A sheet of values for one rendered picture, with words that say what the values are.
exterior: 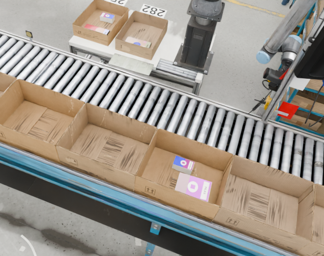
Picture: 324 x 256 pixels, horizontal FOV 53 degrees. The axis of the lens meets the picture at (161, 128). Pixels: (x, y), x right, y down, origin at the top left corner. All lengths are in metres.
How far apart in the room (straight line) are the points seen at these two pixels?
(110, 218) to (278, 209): 0.86
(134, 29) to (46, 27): 1.55
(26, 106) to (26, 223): 0.95
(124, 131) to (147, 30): 1.13
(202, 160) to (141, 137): 0.34
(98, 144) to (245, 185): 0.78
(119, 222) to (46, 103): 0.75
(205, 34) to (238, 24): 2.14
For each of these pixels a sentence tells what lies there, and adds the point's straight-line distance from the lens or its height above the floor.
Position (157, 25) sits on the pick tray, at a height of 0.78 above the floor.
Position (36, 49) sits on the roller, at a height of 0.75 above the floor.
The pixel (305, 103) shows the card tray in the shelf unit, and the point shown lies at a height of 0.59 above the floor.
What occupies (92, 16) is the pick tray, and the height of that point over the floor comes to 0.76.
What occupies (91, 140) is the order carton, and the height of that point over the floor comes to 0.89.
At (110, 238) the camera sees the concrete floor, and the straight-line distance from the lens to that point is 2.44.
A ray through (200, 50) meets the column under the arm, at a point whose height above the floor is 0.91.
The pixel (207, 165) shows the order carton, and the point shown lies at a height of 0.89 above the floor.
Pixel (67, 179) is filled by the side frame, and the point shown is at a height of 0.91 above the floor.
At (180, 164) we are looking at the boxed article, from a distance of 1.64.
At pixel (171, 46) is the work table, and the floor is 0.75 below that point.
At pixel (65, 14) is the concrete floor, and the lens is 4.15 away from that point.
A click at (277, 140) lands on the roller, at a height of 0.75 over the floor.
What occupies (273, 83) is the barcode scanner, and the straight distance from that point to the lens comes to 2.05.
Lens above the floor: 2.32
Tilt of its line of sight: 52 degrees down
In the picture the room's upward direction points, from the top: 10 degrees clockwise
